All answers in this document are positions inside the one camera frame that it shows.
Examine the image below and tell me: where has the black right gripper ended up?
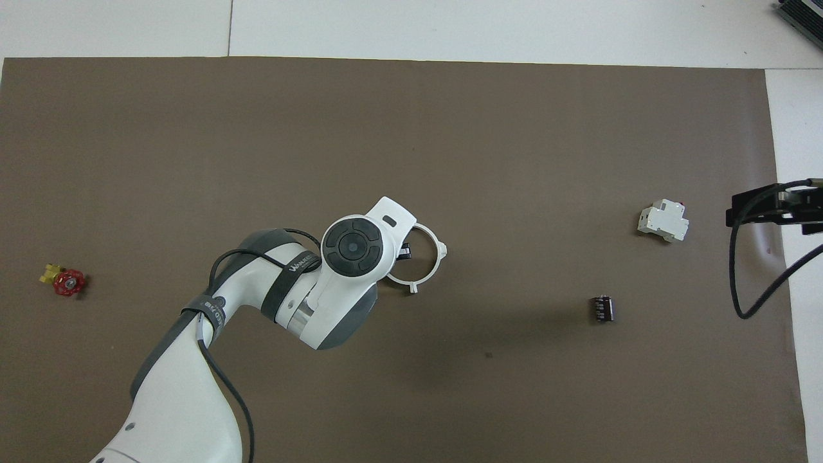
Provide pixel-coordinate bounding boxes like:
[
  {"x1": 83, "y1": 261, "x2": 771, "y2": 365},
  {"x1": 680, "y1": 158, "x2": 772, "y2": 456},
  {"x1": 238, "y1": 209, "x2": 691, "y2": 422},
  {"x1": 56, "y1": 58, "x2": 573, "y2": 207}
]
[{"x1": 727, "y1": 179, "x2": 823, "y2": 235}]

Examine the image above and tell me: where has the brown paper table mat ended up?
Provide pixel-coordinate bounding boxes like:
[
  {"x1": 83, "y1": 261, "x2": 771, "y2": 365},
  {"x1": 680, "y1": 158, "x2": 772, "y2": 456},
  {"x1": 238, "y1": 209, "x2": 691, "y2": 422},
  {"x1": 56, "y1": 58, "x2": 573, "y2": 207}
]
[{"x1": 0, "y1": 57, "x2": 809, "y2": 463}]

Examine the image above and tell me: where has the grey ribbed metal box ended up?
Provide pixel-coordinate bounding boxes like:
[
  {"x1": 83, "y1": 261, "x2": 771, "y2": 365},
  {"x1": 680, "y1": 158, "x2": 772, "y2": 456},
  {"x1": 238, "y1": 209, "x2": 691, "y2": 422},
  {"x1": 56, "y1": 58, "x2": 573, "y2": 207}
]
[{"x1": 775, "y1": 0, "x2": 823, "y2": 46}]

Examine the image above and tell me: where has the red yellow valve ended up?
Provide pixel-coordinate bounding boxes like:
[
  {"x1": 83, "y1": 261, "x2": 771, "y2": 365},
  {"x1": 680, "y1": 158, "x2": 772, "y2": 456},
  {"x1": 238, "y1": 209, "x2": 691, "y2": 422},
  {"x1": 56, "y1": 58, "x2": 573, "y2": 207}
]
[{"x1": 40, "y1": 262, "x2": 87, "y2": 297}]

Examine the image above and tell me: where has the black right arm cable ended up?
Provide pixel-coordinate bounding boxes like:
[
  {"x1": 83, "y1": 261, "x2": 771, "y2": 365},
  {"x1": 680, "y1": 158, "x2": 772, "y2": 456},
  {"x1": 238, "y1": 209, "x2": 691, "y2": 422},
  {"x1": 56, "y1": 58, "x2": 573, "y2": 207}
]
[{"x1": 728, "y1": 182, "x2": 823, "y2": 320}]

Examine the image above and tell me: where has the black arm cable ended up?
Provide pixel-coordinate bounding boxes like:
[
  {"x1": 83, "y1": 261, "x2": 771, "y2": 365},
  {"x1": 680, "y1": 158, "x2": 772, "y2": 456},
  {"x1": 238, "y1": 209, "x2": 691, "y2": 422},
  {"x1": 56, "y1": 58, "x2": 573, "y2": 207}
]
[
  {"x1": 198, "y1": 228, "x2": 322, "y2": 463},
  {"x1": 728, "y1": 182, "x2": 823, "y2": 320}
]

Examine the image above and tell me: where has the white circuit breaker red switch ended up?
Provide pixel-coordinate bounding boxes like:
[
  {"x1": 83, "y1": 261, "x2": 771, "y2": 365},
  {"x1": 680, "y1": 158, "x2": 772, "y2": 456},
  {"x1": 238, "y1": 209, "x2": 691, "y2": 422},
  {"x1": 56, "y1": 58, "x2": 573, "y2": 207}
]
[{"x1": 637, "y1": 199, "x2": 690, "y2": 243}]

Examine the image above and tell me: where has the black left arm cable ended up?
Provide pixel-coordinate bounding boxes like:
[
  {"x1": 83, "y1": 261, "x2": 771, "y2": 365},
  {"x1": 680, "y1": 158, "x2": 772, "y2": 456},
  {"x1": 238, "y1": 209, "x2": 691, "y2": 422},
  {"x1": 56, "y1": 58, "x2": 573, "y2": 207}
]
[{"x1": 198, "y1": 228, "x2": 322, "y2": 463}]

